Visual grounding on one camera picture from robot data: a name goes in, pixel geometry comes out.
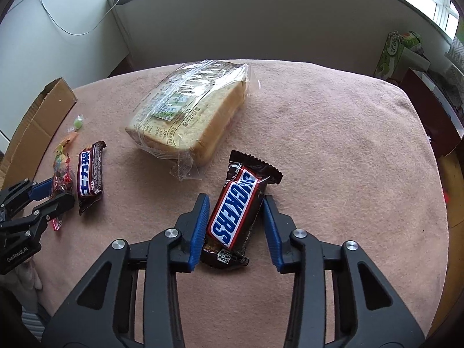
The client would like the cardboard box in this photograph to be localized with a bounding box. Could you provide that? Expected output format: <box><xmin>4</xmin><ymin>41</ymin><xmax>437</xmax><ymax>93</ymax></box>
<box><xmin>0</xmin><ymin>77</ymin><xmax>78</xmax><ymax>189</ymax></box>

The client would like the bagged sliced bread loaf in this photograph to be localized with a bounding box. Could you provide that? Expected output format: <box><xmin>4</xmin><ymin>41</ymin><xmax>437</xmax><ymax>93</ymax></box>
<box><xmin>125</xmin><ymin>60</ymin><xmax>261</xmax><ymax>182</ymax></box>

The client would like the dark red snack packet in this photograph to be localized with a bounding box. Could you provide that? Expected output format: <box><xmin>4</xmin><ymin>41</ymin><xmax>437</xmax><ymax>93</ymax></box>
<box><xmin>51</xmin><ymin>150</ymin><xmax>77</xmax><ymax>232</ymax></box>

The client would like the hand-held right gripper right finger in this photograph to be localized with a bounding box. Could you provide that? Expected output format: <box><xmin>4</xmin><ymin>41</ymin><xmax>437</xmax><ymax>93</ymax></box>
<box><xmin>262</xmin><ymin>195</ymin><xmax>425</xmax><ymax>348</ymax></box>

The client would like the dark red open box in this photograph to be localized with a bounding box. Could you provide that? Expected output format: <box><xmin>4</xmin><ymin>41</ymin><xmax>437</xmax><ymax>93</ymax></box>
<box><xmin>397</xmin><ymin>67</ymin><xmax>464</xmax><ymax>158</ymax></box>

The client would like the white hanging cable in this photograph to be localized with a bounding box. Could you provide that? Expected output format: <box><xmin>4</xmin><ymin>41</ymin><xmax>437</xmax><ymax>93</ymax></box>
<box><xmin>38</xmin><ymin>0</ymin><xmax>113</xmax><ymax>36</ymax></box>

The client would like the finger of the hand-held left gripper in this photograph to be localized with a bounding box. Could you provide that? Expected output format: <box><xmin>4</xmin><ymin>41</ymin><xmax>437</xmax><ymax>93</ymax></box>
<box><xmin>0</xmin><ymin>178</ymin><xmax>55</xmax><ymax>223</ymax></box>
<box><xmin>0</xmin><ymin>191</ymin><xmax>76</xmax><ymax>249</ymax></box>

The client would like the white cabinet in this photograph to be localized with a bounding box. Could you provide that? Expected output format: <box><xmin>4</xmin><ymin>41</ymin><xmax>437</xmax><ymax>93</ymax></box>
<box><xmin>0</xmin><ymin>0</ymin><xmax>131</xmax><ymax>146</ymax></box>

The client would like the green gift bag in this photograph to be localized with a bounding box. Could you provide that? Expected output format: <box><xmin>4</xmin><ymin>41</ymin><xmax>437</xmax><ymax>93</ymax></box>
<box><xmin>374</xmin><ymin>31</ymin><xmax>432</xmax><ymax>80</ymax></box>

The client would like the brown chocolate bar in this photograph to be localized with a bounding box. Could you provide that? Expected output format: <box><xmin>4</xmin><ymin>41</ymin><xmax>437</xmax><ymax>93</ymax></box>
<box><xmin>199</xmin><ymin>149</ymin><xmax>283</xmax><ymax>269</ymax></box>

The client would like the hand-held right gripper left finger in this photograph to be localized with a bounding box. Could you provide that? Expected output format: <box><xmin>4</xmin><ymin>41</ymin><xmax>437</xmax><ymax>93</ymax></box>
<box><xmin>41</xmin><ymin>193</ymin><xmax>211</xmax><ymax>348</ymax></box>

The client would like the person's left hand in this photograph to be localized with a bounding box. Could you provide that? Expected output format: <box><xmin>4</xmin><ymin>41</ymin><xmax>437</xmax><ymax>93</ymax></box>
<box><xmin>5</xmin><ymin>260</ymin><xmax>42</xmax><ymax>292</ymax></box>

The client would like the white framed window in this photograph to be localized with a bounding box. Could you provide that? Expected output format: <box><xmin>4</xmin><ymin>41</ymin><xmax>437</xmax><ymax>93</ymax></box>
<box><xmin>384</xmin><ymin>0</ymin><xmax>461</xmax><ymax>39</ymax></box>

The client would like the grey striped cloth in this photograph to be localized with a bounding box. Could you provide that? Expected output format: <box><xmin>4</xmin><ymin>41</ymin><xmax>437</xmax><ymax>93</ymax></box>
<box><xmin>20</xmin><ymin>304</ymin><xmax>55</xmax><ymax>343</ymax></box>

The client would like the white-label chocolate bar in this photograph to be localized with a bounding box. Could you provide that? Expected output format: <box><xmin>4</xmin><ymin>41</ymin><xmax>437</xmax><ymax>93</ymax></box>
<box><xmin>76</xmin><ymin>141</ymin><xmax>107</xmax><ymax>215</ymax></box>

